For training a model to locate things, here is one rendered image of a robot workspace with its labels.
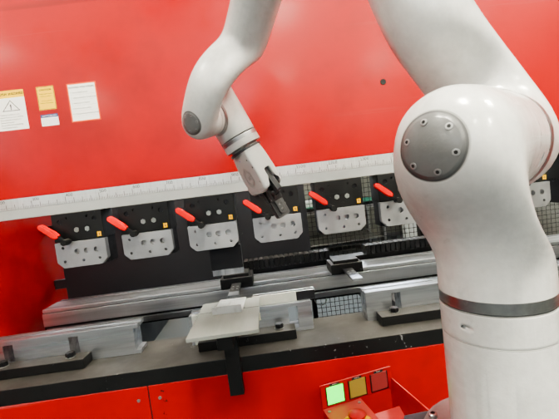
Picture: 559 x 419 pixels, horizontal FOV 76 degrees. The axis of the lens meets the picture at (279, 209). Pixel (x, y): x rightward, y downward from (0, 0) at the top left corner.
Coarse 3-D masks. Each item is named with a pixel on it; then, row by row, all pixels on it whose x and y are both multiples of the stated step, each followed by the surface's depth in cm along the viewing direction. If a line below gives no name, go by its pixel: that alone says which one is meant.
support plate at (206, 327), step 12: (252, 300) 111; (204, 312) 106; (240, 312) 102; (252, 312) 101; (204, 324) 96; (216, 324) 94; (228, 324) 93; (240, 324) 92; (252, 324) 91; (192, 336) 89; (204, 336) 88; (216, 336) 88; (228, 336) 88
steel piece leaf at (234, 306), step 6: (234, 300) 113; (240, 300) 112; (222, 306) 102; (228, 306) 102; (234, 306) 102; (240, 306) 102; (216, 312) 102; (222, 312) 102; (228, 312) 102; (234, 312) 102
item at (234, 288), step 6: (246, 270) 137; (252, 270) 142; (222, 276) 138; (228, 276) 133; (234, 276) 133; (240, 276) 134; (246, 276) 133; (252, 276) 135; (222, 282) 132; (228, 282) 132; (234, 282) 133; (240, 282) 133; (246, 282) 133; (252, 282) 133; (222, 288) 133; (228, 288) 133; (234, 288) 125; (228, 294) 119; (234, 294) 118
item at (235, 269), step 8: (224, 248) 113; (232, 248) 114; (240, 248) 114; (216, 256) 113; (224, 256) 114; (232, 256) 114; (240, 256) 114; (216, 264) 114; (224, 264) 114; (232, 264) 114; (240, 264) 114; (216, 272) 115; (224, 272) 115; (232, 272) 115; (240, 272) 115
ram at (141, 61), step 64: (0, 0) 103; (64, 0) 104; (128, 0) 104; (192, 0) 105; (320, 0) 107; (512, 0) 110; (0, 64) 104; (64, 64) 105; (128, 64) 106; (192, 64) 106; (256, 64) 107; (320, 64) 108; (384, 64) 109; (64, 128) 106; (128, 128) 107; (256, 128) 109; (320, 128) 109; (384, 128) 110; (0, 192) 106; (64, 192) 107; (192, 192) 109
